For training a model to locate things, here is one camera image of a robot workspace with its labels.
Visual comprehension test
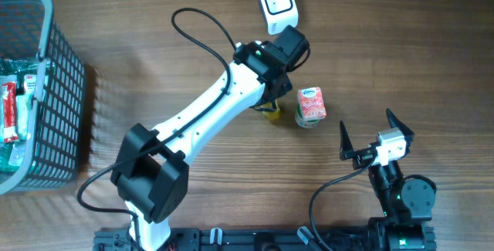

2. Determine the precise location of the mint green wipes packet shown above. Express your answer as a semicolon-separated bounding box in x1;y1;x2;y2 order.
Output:
8;74;37;167

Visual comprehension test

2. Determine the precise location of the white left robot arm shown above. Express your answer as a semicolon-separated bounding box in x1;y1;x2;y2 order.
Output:
110;26;310;250

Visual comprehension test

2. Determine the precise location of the green lid glass jar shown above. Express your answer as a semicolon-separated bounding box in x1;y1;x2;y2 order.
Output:
295;105;320;129

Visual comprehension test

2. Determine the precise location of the red snack stick packet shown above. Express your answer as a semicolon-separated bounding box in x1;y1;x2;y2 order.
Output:
2;81;19;143

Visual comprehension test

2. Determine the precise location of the white barcode scanner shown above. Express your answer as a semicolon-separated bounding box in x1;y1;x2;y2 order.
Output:
259;0;299;36

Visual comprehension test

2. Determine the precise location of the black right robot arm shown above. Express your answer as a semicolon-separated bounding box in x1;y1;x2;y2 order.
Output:
340;109;437;251

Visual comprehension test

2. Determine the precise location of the orange Kleenex tissue pack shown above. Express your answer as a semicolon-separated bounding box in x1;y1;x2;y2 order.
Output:
297;86;327;120

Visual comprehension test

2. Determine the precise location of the grey plastic basket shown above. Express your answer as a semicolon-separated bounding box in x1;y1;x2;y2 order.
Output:
1;0;86;195

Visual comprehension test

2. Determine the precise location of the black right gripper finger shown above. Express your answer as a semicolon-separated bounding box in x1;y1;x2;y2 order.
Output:
340;120;354;161
386;108;411;134

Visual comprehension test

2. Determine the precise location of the yellow Vim bottle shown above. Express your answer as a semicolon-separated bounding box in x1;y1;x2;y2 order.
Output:
261;100;281;120

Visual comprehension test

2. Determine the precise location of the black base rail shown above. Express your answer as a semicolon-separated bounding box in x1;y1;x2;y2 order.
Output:
93;226;438;251

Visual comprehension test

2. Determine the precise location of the green 3M gloves package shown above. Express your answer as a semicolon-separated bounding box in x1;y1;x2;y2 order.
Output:
1;59;38;173

